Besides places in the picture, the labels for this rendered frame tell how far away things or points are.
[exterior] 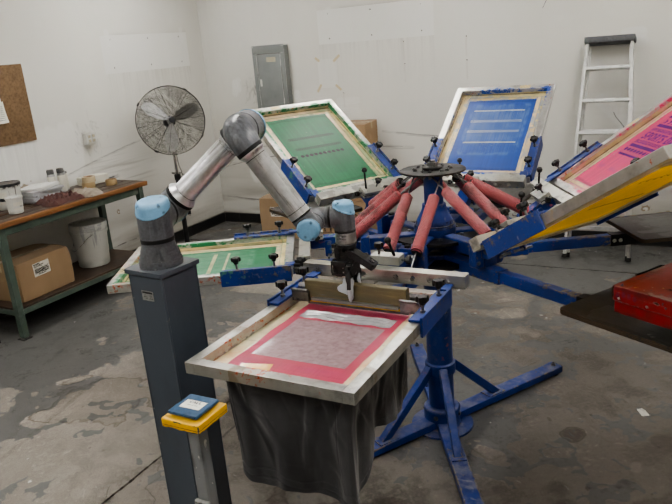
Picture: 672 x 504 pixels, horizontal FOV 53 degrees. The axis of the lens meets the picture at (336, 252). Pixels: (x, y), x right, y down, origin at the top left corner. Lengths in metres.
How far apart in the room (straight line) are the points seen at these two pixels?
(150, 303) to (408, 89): 4.64
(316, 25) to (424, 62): 1.18
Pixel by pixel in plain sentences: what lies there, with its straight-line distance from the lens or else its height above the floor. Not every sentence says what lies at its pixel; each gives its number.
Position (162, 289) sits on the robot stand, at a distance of 2.36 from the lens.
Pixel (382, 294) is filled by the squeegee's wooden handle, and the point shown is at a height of 1.03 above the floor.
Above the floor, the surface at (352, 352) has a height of 0.96.
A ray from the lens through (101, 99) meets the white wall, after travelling 6.70.
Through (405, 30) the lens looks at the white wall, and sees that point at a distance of 6.64.
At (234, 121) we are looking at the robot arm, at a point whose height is 1.67.
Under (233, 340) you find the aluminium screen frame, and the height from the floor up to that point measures 0.98.
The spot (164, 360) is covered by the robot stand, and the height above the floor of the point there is 0.87.
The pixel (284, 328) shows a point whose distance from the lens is 2.38.
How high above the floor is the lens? 1.89
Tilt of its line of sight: 17 degrees down
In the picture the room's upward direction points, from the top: 5 degrees counter-clockwise
